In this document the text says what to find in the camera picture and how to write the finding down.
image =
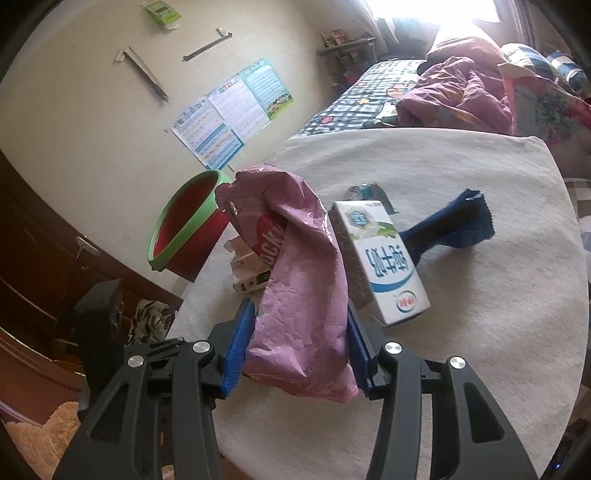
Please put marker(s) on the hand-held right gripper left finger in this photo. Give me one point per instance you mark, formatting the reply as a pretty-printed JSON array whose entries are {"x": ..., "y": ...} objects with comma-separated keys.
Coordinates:
[{"x": 238, "y": 350}]

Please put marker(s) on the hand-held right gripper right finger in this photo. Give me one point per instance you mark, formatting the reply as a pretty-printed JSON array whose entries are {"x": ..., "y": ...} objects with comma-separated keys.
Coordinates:
[{"x": 360, "y": 355}]

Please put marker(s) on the brown drink carton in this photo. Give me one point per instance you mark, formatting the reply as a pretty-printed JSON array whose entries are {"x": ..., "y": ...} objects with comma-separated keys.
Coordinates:
[{"x": 247, "y": 277}]

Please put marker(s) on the pink snack bag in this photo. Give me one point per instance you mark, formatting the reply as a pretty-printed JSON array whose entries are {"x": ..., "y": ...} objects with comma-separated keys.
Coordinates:
[{"x": 300, "y": 295}]

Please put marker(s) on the white milk carton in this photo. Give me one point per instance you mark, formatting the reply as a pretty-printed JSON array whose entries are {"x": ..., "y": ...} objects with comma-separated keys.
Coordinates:
[{"x": 392, "y": 258}]

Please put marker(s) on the red bin with green rim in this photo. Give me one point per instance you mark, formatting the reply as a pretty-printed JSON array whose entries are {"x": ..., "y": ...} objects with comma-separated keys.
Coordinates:
[{"x": 194, "y": 230}]

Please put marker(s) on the silver snack wrapper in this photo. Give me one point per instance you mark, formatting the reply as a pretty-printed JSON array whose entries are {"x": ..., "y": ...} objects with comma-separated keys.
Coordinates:
[{"x": 364, "y": 190}]

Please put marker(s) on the blue snack wrapper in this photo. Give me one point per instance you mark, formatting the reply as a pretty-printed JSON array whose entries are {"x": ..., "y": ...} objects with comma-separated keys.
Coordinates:
[{"x": 466, "y": 221}]

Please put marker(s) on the floral seat cushion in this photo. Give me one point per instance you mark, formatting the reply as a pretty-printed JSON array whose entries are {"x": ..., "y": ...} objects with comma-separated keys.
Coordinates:
[{"x": 152, "y": 321}]

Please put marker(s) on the beige fuzzy cloth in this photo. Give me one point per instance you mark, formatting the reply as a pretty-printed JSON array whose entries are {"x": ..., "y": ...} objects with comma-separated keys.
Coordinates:
[{"x": 41, "y": 443}]

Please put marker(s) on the plaid cartoon bed sheet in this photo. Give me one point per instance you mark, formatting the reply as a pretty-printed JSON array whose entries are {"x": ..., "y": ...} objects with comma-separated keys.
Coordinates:
[{"x": 355, "y": 101}]

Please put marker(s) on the checked cushion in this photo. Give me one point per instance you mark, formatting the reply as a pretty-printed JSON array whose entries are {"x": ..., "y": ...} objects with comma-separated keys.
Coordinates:
[{"x": 579, "y": 203}]

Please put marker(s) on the purple quilt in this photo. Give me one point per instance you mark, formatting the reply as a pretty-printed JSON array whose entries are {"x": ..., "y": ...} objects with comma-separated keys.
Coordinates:
[{"x": 457, "y": 97}]

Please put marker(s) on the small cluttered desk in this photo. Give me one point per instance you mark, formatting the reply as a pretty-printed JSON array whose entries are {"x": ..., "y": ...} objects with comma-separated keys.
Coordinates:
[{"x": 346, "y": 46}]

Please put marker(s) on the pink floral pillow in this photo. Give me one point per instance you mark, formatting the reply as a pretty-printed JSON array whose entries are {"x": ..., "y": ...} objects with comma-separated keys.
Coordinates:
[{"x": 545, "y": 106}]

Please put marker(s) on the dark hanging clothes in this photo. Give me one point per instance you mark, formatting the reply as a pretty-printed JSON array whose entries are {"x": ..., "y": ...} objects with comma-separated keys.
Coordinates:
[{"x": 406, "y": 32}]

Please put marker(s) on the pink rolled duvet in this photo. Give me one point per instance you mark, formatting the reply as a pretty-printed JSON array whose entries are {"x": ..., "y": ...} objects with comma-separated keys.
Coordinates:
[{"x": 466, "y": 46}]

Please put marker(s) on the blue plaid pillow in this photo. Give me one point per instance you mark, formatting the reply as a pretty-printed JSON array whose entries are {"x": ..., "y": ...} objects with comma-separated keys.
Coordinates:
[
  {"x": 526, "y": 57},
  {"x": 568, "y": 71}
]

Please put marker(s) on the bright window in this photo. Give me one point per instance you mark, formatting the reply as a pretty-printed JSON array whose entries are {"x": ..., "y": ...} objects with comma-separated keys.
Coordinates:
[{"x": 434, "y": 9}]

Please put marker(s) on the beige curtain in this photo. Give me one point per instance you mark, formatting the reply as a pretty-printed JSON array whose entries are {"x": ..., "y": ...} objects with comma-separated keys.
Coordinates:
[{"x": 524, "y": 21}]

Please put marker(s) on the white wall socket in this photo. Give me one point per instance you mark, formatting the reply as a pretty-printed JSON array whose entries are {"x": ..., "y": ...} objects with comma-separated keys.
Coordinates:
[{"x": 87, "y": 245}]

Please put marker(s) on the blue chart wall poster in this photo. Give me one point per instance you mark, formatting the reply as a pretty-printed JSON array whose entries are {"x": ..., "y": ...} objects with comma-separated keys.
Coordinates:
[{"x": 207, "y": 134}]

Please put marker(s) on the white chart wall poster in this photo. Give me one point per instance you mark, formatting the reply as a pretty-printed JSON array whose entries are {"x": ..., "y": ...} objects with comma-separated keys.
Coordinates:
[{"x": 240, "y": 110}]

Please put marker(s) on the long metal wall bracket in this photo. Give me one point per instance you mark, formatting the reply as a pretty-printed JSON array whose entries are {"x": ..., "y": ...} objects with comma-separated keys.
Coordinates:
[{"x": 143, "y": 71}]

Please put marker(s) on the green chart wall poster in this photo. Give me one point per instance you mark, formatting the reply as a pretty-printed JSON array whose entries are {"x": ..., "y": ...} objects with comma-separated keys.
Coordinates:
[{"x": 268, "y": 87}]

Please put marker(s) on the short metal wall bracket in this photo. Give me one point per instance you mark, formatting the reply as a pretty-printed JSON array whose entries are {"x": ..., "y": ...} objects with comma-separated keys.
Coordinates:
[{"x": 207, "y": 45}]

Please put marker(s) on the green wall box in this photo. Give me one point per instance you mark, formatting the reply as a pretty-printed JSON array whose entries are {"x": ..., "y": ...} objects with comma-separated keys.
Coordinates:
[{"x": 161, "y": 11}]

